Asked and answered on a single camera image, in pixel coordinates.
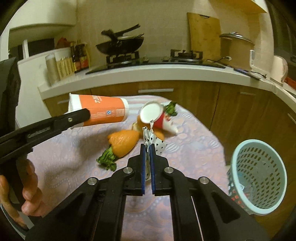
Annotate person's left hand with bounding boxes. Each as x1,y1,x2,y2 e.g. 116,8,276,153
1,158,49,230

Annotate beige perforated holder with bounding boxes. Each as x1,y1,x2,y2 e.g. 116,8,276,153
57,57,74,80

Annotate orange white paper cup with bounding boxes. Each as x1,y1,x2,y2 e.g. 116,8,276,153
68,93,129,128

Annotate smartphone on counter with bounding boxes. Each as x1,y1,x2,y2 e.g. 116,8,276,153
233,68,261,81

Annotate metal thermos canister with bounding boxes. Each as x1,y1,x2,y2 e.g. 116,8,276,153
45,54,60,85

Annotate white refrigerator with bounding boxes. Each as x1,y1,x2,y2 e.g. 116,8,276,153
14,47,71,128

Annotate light blue plastic basket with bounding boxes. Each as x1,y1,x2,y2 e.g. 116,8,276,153
227,139,287,216

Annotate patterned pink tablecloth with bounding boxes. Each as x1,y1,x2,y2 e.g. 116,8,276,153
29,95,228,240

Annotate orange peel piece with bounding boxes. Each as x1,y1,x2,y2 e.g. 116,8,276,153
107,130,139,158
132,115,165,141

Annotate brown rice cooker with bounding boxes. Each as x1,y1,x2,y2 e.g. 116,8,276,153
219,32,255,71

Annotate wooden base cabinets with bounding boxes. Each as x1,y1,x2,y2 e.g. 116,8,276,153
43,80,296,232

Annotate black wok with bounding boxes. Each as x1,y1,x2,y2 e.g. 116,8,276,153
96,24,144,56

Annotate black gas stove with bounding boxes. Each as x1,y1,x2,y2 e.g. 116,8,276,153
86,49,226,74

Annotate red white paper cup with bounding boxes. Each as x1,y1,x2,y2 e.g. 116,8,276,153
139,101,179,135

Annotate dark sauce bottle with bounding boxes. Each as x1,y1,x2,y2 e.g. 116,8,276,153
70,42,81,73

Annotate white upper cabinet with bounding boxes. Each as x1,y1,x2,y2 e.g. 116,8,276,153
209,0,268,15

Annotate soy sauce bottle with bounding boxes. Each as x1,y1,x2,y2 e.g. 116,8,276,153
77,41,89,70

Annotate wooden cutting board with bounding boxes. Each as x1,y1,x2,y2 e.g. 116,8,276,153
187,13,221,61

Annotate polka dot wrapper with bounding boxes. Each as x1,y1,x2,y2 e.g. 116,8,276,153
142,127,167,181

